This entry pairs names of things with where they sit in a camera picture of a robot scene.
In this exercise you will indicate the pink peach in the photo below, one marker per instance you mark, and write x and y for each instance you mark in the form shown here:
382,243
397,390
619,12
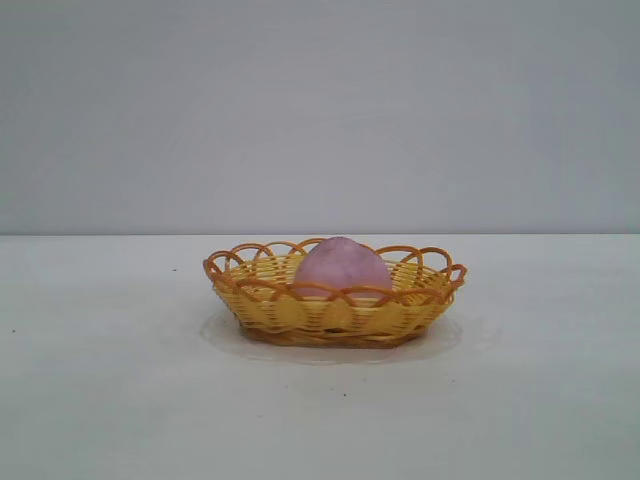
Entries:
341,270

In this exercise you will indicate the yellow woven basket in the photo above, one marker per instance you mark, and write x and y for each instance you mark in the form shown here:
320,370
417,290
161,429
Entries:
320,315

